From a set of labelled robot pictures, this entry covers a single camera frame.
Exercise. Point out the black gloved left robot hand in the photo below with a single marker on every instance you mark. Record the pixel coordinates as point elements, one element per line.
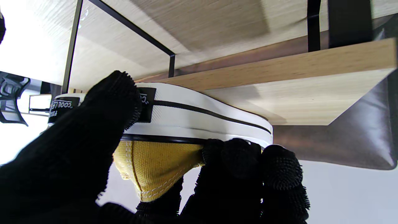
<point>62,161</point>

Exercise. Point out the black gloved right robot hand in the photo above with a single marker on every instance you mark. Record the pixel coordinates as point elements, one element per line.
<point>2,28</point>

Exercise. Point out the small wooden table black legs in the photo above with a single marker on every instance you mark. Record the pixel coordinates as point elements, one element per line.
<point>279,68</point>

